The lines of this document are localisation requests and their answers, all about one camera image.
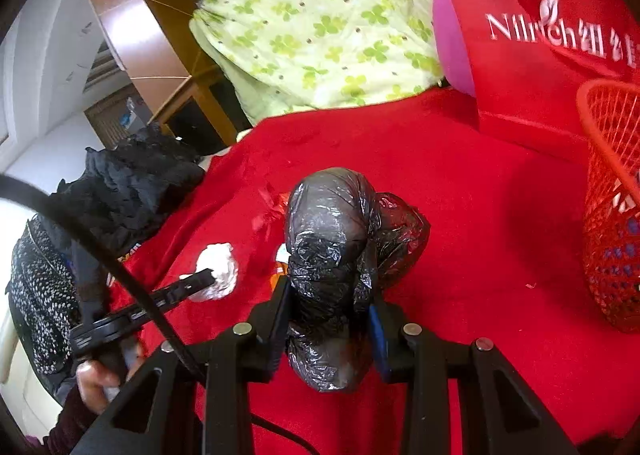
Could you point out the person's left hand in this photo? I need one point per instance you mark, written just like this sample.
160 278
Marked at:
95 382

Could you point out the black white speckled garment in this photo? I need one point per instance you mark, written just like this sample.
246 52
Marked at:
40 295

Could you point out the red paper gift bag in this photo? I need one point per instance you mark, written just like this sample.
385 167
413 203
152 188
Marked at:
525 85

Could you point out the white paper card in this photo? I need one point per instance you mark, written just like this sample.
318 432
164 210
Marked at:
627 197

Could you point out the red plastic mesh basket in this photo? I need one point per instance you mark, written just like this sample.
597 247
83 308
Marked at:
605 215

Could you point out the red foil wrapper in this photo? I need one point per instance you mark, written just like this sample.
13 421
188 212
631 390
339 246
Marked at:
272 212

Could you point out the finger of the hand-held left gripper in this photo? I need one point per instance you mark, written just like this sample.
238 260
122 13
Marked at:
192 282

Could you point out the pink pillow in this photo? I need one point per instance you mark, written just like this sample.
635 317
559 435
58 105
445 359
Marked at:
450 35

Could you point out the white tissue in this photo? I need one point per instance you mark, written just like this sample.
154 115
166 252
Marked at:
217 260

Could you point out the black plastic bag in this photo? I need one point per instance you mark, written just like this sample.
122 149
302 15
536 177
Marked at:
325 245

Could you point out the orange snack wrapper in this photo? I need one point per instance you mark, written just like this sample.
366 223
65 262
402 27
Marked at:
279 277

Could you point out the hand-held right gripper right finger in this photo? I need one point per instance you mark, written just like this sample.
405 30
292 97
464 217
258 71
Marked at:
380 340

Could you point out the red blanket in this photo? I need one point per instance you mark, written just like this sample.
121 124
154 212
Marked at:
475 260

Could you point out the green clover print quilt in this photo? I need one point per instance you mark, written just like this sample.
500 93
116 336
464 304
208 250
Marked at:
310 25

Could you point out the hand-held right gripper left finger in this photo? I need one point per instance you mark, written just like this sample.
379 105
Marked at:
272 330

